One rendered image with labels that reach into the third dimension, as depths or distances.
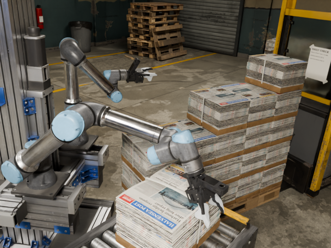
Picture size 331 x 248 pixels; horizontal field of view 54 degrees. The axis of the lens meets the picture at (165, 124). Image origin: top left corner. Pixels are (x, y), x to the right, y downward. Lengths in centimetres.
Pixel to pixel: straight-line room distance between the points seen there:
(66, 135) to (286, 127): 202
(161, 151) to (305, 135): 238
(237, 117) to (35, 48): 141
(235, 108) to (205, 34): 771
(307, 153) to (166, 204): 238
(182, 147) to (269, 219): 194
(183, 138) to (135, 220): 36
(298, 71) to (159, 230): 192
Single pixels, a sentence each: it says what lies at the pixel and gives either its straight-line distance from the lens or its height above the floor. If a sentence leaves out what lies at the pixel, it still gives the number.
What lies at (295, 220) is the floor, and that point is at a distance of 311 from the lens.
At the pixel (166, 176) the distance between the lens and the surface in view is 144.
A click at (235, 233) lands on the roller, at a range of 157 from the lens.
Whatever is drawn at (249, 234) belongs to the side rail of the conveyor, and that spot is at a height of 80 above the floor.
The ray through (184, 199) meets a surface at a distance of 132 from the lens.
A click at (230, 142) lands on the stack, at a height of 74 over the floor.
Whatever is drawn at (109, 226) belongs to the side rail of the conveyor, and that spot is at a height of 80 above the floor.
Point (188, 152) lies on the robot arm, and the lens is 119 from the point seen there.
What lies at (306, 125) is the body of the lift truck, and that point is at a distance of 342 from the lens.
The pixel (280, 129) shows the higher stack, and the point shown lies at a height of 74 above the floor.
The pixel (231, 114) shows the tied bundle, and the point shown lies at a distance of 236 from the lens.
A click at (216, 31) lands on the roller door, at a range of 976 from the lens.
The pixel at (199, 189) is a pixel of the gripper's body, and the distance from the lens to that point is 122.
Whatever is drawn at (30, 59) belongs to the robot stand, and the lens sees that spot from 184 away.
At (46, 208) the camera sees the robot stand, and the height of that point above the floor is 70.
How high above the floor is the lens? 181
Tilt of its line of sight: 23 degrees down
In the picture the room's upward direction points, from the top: 3 degrees clockwise
